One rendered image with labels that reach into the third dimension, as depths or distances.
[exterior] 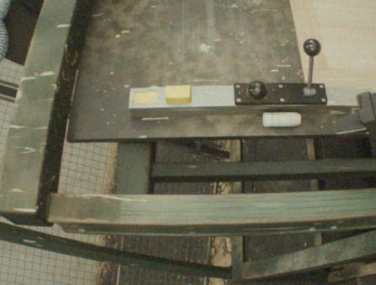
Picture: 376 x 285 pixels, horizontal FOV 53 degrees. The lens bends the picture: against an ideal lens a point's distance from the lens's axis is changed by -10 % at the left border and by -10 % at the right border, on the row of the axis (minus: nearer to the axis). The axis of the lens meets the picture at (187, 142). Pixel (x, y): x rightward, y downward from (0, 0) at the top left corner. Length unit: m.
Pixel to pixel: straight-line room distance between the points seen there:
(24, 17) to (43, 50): 0.59
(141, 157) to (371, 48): 0.62
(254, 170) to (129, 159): 0.27
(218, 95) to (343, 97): 0.27
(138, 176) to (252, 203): 0.26
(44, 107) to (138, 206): 0.28
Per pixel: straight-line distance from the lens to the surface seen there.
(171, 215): 0.77
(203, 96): 0.87
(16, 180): 0.83
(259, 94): 0.75
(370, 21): 1.12
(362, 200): 0.81
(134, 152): 0.92
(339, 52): 1.01
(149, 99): 0.88
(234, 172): 0.90
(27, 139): 0.85
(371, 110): 0.67
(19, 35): 1.50
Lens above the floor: 1.96
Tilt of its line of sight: 29 degrees down
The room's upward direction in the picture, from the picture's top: 74 degrees counter-clockwise
